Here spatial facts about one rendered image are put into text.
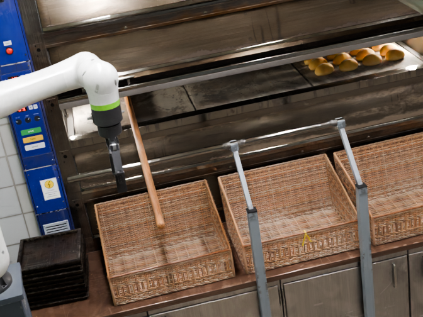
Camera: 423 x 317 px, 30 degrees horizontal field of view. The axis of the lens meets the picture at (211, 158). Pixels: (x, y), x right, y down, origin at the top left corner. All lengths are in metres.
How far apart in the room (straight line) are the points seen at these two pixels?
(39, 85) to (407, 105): 2.11
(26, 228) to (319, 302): 1.42
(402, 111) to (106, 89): 1.98
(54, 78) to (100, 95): 0.17
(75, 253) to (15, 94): 1.30
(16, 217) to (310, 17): 1.66
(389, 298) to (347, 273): 0.27
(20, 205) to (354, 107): 1.67
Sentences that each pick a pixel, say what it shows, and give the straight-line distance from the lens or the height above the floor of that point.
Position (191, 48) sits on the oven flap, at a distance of 3.59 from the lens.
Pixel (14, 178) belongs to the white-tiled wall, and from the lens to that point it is 3.76.
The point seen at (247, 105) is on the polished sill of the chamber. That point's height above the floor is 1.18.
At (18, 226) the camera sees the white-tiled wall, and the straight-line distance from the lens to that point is 3.88.
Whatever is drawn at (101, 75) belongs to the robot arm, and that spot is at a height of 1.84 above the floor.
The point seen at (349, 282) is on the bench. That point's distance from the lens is 3.68.
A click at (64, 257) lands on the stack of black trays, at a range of 3.58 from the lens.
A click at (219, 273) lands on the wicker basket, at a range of 3.53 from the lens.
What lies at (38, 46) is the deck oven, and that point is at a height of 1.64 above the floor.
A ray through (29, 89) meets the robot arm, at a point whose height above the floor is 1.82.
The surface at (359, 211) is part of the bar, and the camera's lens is 3.44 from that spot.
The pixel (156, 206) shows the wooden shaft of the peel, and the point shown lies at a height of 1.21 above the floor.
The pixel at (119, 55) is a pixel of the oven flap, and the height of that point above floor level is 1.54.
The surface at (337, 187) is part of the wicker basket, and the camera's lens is 3.82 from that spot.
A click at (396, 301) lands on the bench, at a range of 3.84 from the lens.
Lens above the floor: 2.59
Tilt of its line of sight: 26 degrees down
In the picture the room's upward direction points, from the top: 9 degrees counter-clockwise
